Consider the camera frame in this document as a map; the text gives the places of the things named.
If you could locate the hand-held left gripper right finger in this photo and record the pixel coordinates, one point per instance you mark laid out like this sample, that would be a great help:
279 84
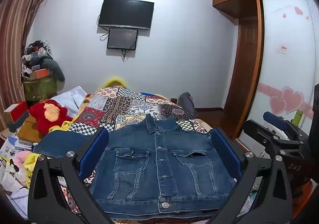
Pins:
225 151

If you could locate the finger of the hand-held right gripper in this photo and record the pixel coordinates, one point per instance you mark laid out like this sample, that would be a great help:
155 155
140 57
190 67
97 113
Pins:
274 117
261 139

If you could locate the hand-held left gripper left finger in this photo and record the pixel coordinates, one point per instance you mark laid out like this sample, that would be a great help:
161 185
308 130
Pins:
96 148

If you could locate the blue denim jacket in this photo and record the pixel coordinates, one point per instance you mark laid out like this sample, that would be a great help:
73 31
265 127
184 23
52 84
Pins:
159 169

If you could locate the green bottle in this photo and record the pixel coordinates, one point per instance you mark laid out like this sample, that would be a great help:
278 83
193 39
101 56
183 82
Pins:
297 118

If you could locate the frosted sliding door with hearts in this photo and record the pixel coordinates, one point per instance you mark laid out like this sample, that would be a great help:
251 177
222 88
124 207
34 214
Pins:
284 69

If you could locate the patchwork patterned blanket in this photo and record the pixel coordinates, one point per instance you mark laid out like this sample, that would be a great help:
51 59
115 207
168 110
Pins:
124 107

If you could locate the tan blanket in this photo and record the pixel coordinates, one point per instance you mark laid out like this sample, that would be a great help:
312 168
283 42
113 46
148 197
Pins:
87 98

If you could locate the red plush toy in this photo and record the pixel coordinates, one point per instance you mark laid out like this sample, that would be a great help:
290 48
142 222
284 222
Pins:
42 119

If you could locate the grey backpack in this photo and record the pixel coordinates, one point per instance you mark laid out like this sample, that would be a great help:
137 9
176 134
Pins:
187 103

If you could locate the yellow fleece blanket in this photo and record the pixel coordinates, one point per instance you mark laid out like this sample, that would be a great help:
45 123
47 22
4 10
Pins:
31 163

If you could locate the yellow plush headrest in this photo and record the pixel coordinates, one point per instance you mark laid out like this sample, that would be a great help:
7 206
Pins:
116 80

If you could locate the brown cardboard box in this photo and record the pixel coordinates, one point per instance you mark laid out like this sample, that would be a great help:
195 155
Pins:
27 130

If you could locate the pink plush toy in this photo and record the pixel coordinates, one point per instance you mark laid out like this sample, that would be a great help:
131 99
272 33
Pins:
20 161

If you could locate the green patterned box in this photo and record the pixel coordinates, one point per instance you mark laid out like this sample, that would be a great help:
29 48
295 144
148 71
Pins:
39 88

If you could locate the pile of papers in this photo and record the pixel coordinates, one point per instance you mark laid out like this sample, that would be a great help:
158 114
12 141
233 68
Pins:
12 146

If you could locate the red box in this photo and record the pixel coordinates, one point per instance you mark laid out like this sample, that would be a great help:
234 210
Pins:
17 109

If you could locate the grey neck pillow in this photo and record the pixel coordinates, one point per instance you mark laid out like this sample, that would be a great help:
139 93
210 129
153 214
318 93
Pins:
56 69

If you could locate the orange shoe box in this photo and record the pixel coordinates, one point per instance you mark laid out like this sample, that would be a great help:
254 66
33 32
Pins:
40 73

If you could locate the brown striped curtain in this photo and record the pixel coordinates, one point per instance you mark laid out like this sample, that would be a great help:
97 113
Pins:
15 27

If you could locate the small black wall monitor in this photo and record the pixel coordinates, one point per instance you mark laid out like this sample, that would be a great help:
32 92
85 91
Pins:
122 39

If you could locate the black wall television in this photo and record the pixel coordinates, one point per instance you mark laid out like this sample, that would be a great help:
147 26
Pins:
125 13

